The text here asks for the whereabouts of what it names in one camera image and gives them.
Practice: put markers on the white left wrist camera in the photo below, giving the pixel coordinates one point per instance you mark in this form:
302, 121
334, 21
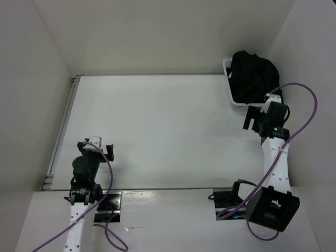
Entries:
93, 143

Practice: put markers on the black skirt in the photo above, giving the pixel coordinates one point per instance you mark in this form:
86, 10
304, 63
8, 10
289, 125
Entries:
252, 77

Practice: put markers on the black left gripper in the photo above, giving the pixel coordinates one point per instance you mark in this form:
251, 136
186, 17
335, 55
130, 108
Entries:
86, 152

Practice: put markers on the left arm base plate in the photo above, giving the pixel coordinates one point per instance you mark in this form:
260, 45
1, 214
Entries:
109, 208

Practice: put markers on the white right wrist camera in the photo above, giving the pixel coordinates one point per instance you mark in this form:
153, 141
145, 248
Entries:
269, 98

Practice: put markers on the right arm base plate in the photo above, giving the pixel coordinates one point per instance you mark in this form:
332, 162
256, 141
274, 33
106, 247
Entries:
225, 198

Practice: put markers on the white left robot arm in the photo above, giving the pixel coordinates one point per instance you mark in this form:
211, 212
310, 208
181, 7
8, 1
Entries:
85, 194

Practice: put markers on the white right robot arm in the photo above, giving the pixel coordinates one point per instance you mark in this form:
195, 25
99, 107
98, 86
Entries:
273, 205

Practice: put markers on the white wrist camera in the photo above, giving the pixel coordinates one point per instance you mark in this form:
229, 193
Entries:
93, 143
269, 98

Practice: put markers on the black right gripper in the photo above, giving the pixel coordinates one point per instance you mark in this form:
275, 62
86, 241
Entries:
253, 112

